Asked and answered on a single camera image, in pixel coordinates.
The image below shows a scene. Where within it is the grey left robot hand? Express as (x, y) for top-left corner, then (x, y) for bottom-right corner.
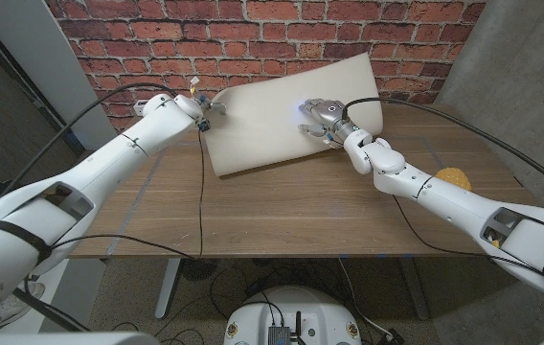
(196, 94), (228, 119)

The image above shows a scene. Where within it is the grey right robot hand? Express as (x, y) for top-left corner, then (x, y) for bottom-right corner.
(298, 98), (359, 145)

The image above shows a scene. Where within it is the cream memory foam sheet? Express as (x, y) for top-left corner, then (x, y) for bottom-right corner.
(203, 52), (384, 178)

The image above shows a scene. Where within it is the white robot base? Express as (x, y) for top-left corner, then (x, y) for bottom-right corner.
(223, 286), (363, 345)

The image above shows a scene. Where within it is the yellow plastic bumpy fruit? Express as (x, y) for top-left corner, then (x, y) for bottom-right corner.
(434, 166), (473, 193)

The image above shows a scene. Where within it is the red brick printed backdrop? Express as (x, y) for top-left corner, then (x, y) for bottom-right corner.
(44, 0), (487, 133)

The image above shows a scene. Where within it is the grey tape strip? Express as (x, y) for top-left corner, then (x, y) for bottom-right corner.
(106, 143), (168, 256)
(422, 138), (445, 170)

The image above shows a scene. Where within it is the black round floor device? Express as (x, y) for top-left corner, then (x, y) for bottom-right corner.
(179, 258), (218, 283)

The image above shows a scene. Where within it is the white table leg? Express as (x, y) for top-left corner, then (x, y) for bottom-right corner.
(154, 258), (182, 320)

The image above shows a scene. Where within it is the grey table leg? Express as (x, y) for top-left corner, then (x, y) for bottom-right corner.
(398, 258), (431, 321)

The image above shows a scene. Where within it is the grey electronics box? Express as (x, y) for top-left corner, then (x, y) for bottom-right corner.
(267, 325), (292, 345)

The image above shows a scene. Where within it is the grey sneaker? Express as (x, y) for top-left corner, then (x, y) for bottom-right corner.
(0, 282), (46, 332)

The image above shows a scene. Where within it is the thin black left arm wire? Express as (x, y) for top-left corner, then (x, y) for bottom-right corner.
(49, 129), (206, 260)

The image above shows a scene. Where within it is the thin black arm wire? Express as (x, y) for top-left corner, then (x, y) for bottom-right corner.
(49, 129), (206, 260)
(391, 195), (544, 334)

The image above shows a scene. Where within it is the thin black right arm wire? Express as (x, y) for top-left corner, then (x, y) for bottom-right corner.
(391, 195), (544, 334)

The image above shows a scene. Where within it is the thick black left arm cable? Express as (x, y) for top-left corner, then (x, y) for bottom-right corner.
(0, 81), (180, 333)

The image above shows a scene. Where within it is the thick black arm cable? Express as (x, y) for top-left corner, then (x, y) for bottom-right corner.
(341, 96), (544, 205)
(0, 81), (180, 333)

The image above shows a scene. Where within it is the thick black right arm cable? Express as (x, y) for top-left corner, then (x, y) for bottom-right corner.
(341, 96), (544, 205)

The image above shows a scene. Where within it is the white floor cable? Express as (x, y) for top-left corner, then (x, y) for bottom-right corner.
(337, 258), (396, 339)

